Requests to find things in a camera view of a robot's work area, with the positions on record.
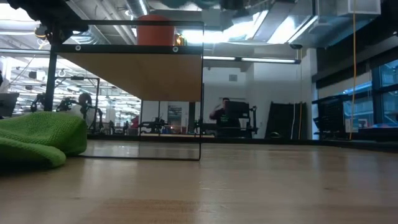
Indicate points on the black frame wooden shelf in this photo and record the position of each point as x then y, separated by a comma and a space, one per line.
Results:
140, 77

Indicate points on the person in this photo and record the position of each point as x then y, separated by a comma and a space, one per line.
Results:
222, 119
84, 99

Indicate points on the orange plastic cup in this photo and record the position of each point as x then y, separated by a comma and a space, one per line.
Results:
155, 31

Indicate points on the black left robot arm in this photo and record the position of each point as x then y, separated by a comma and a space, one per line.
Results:
46, 15

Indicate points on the black background screen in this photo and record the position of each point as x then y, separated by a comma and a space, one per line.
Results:
237, 109

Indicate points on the long ceiling light strip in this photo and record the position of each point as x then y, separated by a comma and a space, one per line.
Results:
252, 59

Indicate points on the green cloth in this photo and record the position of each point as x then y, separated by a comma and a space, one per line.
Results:
40, 133

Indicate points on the black leaning panels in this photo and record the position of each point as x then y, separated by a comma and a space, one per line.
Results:
283, 119

